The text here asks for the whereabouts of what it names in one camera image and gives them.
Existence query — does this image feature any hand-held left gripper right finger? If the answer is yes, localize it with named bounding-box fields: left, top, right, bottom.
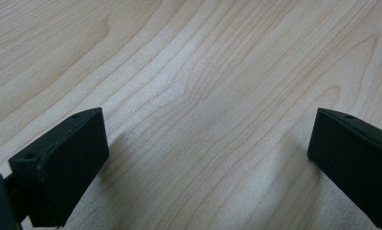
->
left=306, top=107, right=382, bottom=229

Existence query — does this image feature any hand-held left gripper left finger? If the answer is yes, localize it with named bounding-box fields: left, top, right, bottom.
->
left=8, top=106, right=110, bottom=229

